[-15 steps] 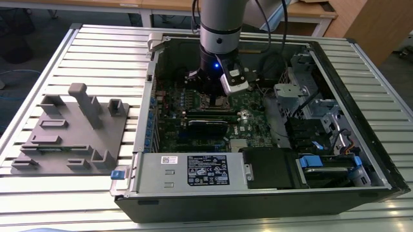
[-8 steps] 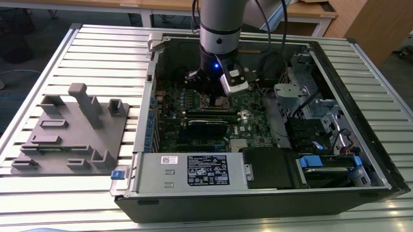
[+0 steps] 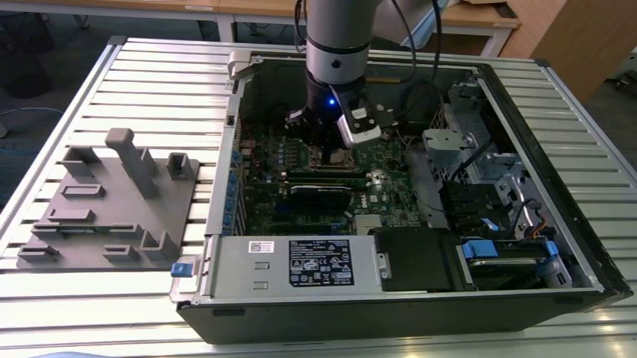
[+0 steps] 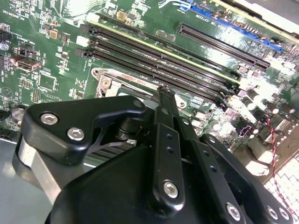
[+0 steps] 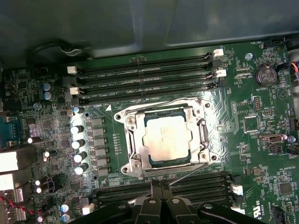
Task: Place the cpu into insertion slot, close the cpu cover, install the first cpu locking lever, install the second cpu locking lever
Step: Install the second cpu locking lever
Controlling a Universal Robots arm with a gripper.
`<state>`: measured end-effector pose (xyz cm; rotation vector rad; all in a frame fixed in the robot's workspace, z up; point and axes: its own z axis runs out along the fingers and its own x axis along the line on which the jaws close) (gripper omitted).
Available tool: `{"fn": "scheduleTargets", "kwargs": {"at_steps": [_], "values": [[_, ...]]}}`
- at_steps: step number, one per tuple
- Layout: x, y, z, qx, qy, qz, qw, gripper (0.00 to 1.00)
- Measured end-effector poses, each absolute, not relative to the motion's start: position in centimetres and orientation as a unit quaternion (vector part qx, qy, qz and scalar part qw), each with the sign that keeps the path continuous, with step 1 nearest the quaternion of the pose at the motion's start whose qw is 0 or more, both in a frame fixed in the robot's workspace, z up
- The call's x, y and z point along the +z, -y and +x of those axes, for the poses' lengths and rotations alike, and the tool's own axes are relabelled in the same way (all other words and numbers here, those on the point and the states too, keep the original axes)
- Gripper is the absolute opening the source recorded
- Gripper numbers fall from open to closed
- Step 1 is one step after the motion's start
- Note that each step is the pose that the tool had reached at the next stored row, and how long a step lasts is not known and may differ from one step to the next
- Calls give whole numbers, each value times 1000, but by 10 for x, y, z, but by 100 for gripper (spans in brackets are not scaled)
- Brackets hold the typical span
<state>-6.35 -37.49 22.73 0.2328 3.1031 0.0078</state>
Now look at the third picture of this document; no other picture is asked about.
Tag black looped cable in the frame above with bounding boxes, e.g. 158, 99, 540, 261
405, 79, 445, 125

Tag blue disk carrier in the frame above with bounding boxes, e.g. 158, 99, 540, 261
460, 239, 560, 260

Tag wooden cabinet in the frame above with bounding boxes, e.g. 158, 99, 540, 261
502, 0, 637, 109

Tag silver finned heatsink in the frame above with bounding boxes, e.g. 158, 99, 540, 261
354, 214, 385, 229

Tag grey parts rack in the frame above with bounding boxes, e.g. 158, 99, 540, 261
16, 128, 202, 270

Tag dark office chair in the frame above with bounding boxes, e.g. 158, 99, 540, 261
0, 14, 56, 100

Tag wooden desk white frame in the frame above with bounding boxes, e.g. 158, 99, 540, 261
213, 0, 522, 57
0, 0, 235, 42

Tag green motherboard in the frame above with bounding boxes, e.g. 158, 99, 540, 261
237, 115, 436, 236

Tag grey case handle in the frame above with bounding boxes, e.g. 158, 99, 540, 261
225, 50, 257, 82

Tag blue case latch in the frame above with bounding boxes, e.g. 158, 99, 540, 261
170, 262, 195, 280

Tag black disk wire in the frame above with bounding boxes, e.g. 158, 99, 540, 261
510, 198, 554, 239

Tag metal drive cage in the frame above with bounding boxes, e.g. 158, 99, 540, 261
422, 80, 557, 242

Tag silver CPU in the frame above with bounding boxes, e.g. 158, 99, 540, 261
327, 148, 354, 166

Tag silver power supply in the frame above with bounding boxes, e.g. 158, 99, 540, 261
202, 234, 393, 299

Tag black camera cable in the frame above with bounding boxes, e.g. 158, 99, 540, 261
366, 0, 448, 124

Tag black graphics card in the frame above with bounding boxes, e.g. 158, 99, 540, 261
287, 183, 353, 213

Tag metal socket cover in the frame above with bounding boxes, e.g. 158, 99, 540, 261
311, 147, 361, 172

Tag silver metal bracket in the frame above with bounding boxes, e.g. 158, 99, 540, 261
421, 128, 477, 153

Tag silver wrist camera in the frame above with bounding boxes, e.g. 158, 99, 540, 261
335, 85, 385, 147

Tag CPU socket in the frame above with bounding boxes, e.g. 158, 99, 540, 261
306, 143, 363, 174

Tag black PC case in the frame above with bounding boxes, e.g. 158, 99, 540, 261
168, 50, 635, 346

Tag black plastic bracket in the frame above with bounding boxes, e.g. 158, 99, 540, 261
440, 181, 505, 234

